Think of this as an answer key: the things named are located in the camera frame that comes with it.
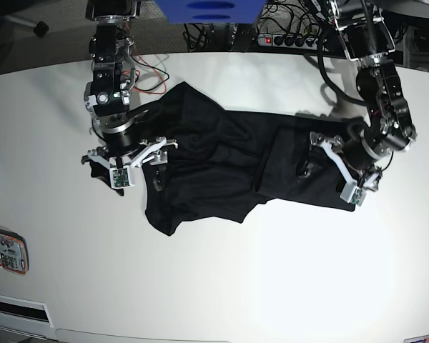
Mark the black T-shirt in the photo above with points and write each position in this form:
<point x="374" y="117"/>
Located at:
<point x="228" y="162"/>

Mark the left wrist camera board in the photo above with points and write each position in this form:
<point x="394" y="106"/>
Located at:
<point x="352" y="194"/>

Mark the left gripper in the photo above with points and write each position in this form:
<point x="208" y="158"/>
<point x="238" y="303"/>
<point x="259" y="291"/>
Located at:
<point x="356" y="180"/>

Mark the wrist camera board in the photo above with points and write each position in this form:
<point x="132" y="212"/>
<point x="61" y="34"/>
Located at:
<point x="352" y="194"/>
<point x="121" y="178"/>

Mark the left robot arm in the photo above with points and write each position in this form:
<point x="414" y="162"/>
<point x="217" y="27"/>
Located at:
<point x="365" y="39"/>

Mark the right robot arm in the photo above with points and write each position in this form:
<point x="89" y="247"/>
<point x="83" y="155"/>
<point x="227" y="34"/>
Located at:
<point x="107" y="98"/>

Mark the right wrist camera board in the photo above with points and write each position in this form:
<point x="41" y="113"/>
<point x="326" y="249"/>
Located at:
<point x="121" y="178"/>

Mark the blue plastic box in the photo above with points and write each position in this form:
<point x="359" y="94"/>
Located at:
<point x="211" y="11"/>

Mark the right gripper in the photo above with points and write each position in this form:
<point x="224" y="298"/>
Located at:
<point x="154" y="152"/>

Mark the sticker at bottom right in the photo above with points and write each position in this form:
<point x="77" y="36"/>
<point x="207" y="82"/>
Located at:
<point x="420" y="339"/>

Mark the orange framed device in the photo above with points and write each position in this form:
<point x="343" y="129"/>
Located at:
<point x="14" y="256"/>

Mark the power strip with red switch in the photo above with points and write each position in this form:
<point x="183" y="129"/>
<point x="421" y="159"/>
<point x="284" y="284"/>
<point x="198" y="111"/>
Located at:
<point x="290" y="41"/>

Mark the black caster wheel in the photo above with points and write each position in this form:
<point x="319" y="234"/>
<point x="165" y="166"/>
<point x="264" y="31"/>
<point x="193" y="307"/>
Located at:
<point x="41" y="29"/>

